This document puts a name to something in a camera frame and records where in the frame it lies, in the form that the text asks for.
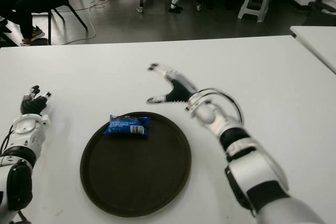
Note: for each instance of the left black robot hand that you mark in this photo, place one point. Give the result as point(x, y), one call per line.
point(32, 104)

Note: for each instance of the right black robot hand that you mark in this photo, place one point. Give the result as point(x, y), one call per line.
point(176, 89)

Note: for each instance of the blue Oreo cookie pack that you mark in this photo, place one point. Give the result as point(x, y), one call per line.
point(127, 125)

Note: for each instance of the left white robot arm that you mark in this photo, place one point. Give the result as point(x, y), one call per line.
point(26, 132)

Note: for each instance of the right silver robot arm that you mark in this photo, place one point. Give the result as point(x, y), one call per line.
point(236, 140)

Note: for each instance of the black chair with armrest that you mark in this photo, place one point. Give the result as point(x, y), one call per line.
point(4, 28)

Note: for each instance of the round dark brown tray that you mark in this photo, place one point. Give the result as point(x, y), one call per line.
point(135, 165)

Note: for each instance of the person in black trousers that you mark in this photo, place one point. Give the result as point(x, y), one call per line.
point(26, 3)

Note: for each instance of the white side table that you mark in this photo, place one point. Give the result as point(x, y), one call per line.
point(317, 40)

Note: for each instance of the black armchair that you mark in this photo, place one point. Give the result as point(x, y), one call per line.
point(321, 12)

